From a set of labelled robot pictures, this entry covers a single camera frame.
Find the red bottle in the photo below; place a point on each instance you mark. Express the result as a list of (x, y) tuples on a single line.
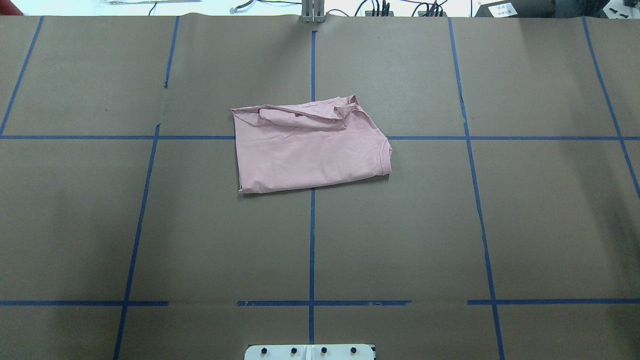
[(8, 8)]

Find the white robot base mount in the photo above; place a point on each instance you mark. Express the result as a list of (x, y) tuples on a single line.
[(348, 351)]

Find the black box with label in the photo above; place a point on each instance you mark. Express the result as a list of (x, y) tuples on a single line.
[(499, 8)]

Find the aluminium frame post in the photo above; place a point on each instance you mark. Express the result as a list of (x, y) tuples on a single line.
[(313, 11)]

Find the pink Snoopy t-shirt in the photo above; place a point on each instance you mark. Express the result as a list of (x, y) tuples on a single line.
[(315, 144)]

